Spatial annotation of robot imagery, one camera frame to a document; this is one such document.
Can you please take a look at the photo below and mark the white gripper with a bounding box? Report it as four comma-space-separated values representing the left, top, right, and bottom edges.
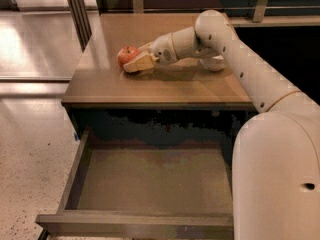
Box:
123, 33, 178, 73

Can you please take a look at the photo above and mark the red apple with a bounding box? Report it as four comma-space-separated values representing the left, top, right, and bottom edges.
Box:
117, 46, 140, 70

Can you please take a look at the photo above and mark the white ceramic bowl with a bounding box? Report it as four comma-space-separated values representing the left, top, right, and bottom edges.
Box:
199, 55, 226, 72

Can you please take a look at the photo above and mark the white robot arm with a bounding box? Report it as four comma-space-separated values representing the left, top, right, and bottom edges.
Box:
122, 10, 320, 240

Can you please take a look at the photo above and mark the brown drawer cabinet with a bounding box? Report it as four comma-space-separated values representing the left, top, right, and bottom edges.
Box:
60, 12, 258, 142

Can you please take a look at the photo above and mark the open top drawer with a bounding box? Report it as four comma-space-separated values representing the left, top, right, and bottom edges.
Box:
36, 132, 234, 240

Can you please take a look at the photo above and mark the dark vertical pillar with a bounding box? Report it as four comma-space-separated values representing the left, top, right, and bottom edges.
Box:
67, 0, 92, 51

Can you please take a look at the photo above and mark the metal railing with posts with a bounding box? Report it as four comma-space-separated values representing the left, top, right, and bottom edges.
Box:
93, 0, 320, 23

